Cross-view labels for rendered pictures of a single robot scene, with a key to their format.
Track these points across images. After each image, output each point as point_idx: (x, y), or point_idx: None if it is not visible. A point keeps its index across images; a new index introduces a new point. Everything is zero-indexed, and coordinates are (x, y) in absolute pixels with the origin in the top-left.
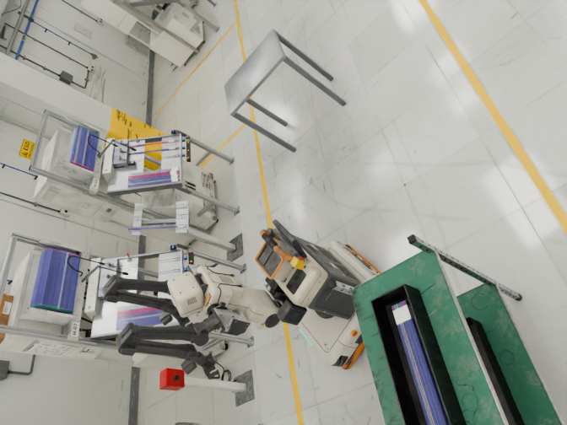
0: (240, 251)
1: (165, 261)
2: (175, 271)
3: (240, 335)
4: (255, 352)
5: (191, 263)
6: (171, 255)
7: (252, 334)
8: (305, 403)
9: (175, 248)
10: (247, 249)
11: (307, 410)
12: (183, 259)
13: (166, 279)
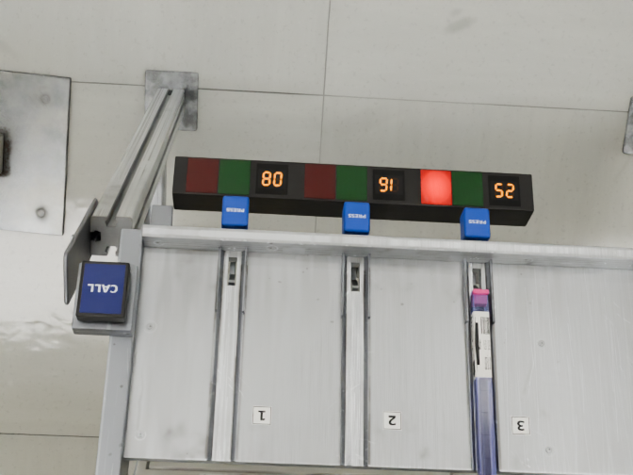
0: (41, 91)
1: (233, 393)
2: (357, 303)
3: (566, 204)
4: None
5: (295, 179)
6: (177, 335)
7: (617, 102)
8: None
9: (128, 263)
10: (53, 31)
11: None
12: (246, 228)
13: (435, 391)
